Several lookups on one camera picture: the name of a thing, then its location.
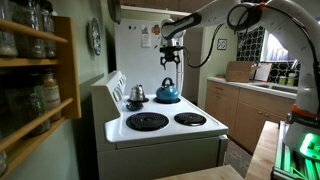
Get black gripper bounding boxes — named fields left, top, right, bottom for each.
left=159, top=45, right=181, bottom=70

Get blue kettle black handle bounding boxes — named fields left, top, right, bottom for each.
left=155, top=77, right=181, bottom=104

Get silver metal kettle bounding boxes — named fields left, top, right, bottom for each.
left=129, top=84, right=147, bottom=102

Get white stove knob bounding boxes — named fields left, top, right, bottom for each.
left=112, top=86, right=124, bottom=103
left=117, top=74, right=127, bottom=86

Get white electric stove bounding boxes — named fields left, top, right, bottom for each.
left=90, top=69, right=230, bottom=180

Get red fridge magnet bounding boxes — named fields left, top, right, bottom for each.
left=151, top=24, right=162, bottom=36

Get white paper note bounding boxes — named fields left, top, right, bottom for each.
left=140, top=24, right=152, bottom=49

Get large black coil burner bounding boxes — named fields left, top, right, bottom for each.
left=125, top=112, right=170, bottom=132
left=153, top=96, right=182, bottom=105

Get small dark round dish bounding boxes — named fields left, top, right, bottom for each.
left=125, top=101, right=145, bottom=112

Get brown cardboard box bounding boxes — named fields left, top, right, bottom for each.
left=225, top=60, right=261, bottom=83

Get dark round hanging pan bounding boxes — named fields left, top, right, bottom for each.
left=107, top=0, right=123, bottom=25

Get black white patterned curtain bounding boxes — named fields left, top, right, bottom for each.
left=236, top=25, right=267, bottom=63

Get light wood counter cabinets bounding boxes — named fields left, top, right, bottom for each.
left=204, top=76, right=298, bottom=155

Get white paper board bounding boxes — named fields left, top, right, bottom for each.
left=254, top=63, right=273, bottom=83

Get wooden spice rack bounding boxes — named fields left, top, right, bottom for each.
left=0, top=14, right=83, bottom=179

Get bright kitchen window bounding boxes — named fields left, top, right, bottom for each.
left=261, top=31, right=298, bottom=63

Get kitchen sink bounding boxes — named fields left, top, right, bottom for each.
left=249, top=81, right=298, bottom=95

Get patterned floor rug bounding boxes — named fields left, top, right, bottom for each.
left=223, top=138, right=253, bottom=178

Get wooden butcher block table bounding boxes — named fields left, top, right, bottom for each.
left=154, top=164, right=245, bottom=180
left=244, top=120, right=280, bottom=180

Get labelled glass spice jar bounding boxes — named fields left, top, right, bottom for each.
left=41, top=68, right=63, bottom=122

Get glass spice jar black lid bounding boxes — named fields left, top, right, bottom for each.
left=41, top=0, right=57, bottom=58

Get glass jar green herbs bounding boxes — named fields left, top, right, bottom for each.
left=29, top=83, right=52, bottom=135

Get glass jar dark herbs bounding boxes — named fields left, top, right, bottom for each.
left=13, top=0, right=46, bottom=59

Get green lit metal robot stand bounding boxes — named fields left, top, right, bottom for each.
left=270, top=120, right=320, bottom=180

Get large dark glass jar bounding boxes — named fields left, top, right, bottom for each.
left=0, top=71, right=34, bottom=135

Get glass jar pale contents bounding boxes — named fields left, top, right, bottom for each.
left=0, top=0, right=19, bottom=57

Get small clear glass jar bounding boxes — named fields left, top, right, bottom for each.
left=0, top=149, right=9, bottom=176

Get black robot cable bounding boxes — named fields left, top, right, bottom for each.
left=181, top=1, right=266, bottom=70

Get small framed wall art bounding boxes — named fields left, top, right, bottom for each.
left=216, top=38, right=228, bottom=51

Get white oven door handle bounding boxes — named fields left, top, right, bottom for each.
left=217, top=134, right=230, bottom=167

